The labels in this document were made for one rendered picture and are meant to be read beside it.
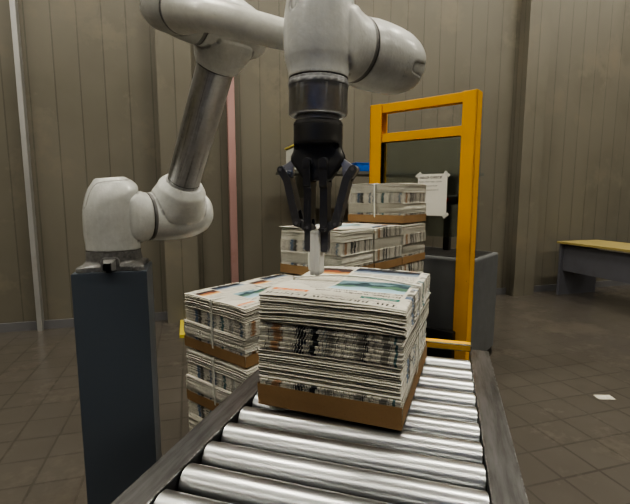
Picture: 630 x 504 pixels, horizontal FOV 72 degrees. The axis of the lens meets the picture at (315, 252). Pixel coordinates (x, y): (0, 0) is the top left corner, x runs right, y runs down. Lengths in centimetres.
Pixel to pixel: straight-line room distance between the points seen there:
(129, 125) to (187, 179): 312
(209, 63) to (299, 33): 59
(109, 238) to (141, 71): 330
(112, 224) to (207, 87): 47
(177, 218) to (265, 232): 310
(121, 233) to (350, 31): 93
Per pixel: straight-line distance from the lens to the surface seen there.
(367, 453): 79
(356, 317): 77
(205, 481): 75
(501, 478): 78
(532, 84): 588
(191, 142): 133
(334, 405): 85
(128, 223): 138
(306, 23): 67
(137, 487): 75
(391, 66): 76
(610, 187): 692
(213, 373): 177
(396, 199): 245
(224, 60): 122
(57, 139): 456
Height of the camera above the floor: 122
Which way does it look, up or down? 7 degrees down
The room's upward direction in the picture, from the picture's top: straight up
